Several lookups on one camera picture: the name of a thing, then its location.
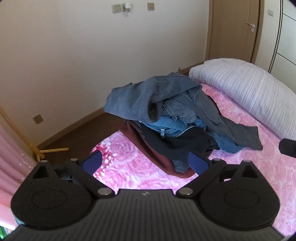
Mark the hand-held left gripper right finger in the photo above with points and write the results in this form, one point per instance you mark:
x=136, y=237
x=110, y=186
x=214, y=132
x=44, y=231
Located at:
x=196, y=163

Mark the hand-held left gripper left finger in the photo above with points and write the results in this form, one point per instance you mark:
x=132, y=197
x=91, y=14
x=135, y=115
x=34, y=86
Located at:
x=92, y=162

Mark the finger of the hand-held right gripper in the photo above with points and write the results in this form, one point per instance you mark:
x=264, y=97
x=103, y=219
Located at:
x=288, y=148

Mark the grey jeans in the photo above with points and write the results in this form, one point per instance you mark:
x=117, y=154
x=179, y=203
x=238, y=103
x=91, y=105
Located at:
x=138, y=97

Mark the black garment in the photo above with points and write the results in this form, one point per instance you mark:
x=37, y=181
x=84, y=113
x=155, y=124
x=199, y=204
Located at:
x=175, y=143

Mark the blue jeans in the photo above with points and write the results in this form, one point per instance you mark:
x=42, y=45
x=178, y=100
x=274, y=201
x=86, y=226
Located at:
x=180, y=126

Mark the wooden stand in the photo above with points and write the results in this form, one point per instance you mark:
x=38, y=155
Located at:
x=53, y=150

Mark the maroon garment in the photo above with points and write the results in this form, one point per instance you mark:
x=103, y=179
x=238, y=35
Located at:
x=152, y=150

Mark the pink floral blanket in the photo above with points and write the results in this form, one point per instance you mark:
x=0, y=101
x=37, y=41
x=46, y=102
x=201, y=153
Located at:
x=138, y=171

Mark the white wardrobe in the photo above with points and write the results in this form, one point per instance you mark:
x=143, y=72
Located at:
x=285, y=34

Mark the brown wooden door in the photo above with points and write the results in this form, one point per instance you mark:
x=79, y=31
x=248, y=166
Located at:
x=231, y=27

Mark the white plug adapter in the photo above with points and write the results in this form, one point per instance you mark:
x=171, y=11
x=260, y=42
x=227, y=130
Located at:
x=127, y=6

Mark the brown wall socket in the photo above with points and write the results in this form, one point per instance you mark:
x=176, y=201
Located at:
x=38, y=119

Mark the white light switch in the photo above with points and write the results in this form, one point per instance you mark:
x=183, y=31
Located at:
x=270, y=11

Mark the beige wall socket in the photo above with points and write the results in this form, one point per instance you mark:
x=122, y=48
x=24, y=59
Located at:
x=116, y=8

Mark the brown wall switch plate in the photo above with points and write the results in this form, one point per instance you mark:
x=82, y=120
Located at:
x=150, y=6

